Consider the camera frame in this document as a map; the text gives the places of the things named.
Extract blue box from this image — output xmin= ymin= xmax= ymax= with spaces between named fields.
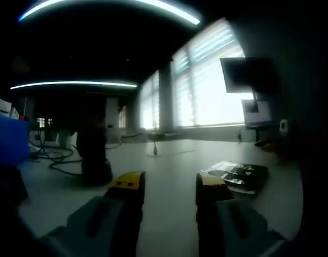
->
xmin=0 ymin=114 xmax=30 ymax=164

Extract white box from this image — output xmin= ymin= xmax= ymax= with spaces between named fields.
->
xmin=0 ymin=97 xmax=12 ymax=115

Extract small white display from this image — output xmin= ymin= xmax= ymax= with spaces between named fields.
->
xmin=241 ymin=99 xmax=273 ymax=127

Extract black sheet goods packet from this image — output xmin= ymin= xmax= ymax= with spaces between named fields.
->
xmin=200 ymin=161 xmax=269 ymax=195

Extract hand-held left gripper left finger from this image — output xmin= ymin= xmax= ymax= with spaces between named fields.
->
xmin=40 ymin=171 xmax=146 ymax=257

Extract ceiling light strip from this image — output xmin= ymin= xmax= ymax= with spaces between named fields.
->
xmin=18 ymin=0 xmax=201 ymax=26
xmin=10 ymin=81 xmax=138 ymax=90

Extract window with blinds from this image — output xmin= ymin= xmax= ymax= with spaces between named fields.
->
xmin=138 ymin=18 xmax=254 ymax=130

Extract black cable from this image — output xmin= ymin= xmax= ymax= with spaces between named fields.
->
xmin=28 ymin=139 xmax=86 ymax=177

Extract black monitor screen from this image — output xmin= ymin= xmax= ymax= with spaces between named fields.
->
xmin=219 ymin=57 xmax=277 ymax=94

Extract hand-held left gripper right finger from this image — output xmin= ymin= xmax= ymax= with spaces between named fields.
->
xmin=195 ymin=172 xmax=294 ymax=257

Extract white table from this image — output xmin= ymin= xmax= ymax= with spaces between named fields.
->
xmin=18 ymin=139 xmax=304 ymax=257

